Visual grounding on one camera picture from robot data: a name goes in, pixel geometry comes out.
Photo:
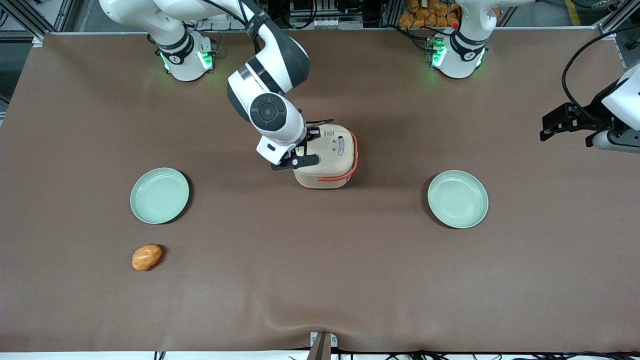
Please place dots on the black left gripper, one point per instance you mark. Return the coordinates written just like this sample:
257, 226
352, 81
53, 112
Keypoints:
591, 115

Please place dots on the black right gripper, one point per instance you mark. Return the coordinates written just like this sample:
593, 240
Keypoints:
313, 133

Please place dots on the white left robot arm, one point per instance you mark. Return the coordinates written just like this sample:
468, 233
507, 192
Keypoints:
462, 47

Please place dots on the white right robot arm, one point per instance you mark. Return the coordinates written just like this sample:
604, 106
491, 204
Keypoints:
270, 75

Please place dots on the pale green round plate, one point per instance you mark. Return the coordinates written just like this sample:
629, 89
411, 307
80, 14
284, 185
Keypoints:
160, 195
457, 199

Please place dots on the bag of orange bread rolls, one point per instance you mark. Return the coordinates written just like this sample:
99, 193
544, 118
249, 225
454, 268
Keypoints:
427, 14

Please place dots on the orange-brown bread roll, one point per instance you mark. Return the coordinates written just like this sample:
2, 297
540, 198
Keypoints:
146, 257

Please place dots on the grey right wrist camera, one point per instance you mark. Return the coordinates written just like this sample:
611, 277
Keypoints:
297, 161

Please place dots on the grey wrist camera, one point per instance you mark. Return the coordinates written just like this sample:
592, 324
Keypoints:
297, 161
617, 141

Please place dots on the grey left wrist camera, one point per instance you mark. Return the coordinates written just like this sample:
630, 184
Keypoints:
617, 141

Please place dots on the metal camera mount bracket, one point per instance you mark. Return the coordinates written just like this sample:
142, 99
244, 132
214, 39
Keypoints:
322, 345

